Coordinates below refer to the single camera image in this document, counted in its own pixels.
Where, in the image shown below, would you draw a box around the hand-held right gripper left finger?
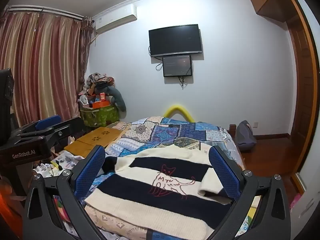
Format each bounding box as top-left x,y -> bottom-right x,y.
21,145 -> 107,240

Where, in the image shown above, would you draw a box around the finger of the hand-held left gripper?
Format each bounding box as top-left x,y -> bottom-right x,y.
20,117 -> 85,153
15,116 -> 62,137

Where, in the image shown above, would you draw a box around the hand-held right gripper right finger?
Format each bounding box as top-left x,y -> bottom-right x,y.
207,145 -> 294,240

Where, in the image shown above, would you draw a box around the cream navy striped sweater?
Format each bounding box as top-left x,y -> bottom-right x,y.
84,145 -> 237,230

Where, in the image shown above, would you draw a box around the pile of colourful clothes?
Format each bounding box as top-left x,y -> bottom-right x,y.
84,73 -> 116,98

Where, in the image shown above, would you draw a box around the scattered white papers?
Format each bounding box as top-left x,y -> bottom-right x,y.
32,152 -> 86,178

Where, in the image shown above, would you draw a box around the wooden folding table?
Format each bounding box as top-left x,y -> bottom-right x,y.
64,127 -> 122,156

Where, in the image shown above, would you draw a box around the grey bag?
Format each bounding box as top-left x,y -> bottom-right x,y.
235,120 -> 257,152

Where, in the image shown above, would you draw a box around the orange box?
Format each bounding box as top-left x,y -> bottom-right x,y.
92,93 -> 111,109

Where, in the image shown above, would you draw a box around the striped pink curtain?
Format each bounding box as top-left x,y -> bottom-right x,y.
0,11 -> 92,128

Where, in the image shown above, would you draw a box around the orange garment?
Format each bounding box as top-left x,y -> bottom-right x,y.
0,180 -> 24,240

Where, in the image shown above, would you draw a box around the printed bedsheet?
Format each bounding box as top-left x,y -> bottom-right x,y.
84,202 -> 215,240

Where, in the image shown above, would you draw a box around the blue patchwork blanket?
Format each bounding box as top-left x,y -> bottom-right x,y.
75,116 -> 245,240

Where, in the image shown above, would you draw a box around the pink object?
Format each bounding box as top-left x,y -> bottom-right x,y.
291,192 -> 301,210

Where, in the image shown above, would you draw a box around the yellow foam tube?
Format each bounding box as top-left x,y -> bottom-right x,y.
163,105 -> 194,122

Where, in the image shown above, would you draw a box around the metal curtain rod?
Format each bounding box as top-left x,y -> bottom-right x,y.
5,6 -> 85,20

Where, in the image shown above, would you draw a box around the brown wooden door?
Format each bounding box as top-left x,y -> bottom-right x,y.
287,12 -> 317,173

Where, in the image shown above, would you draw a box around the white air conditioner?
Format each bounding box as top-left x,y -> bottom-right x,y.
94,4 -> 138,33

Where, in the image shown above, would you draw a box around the small black wall monitor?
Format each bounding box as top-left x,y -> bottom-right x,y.
162,55 -> 192,77

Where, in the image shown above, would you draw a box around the large black wall television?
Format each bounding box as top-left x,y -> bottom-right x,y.
149,24 -> 202,57

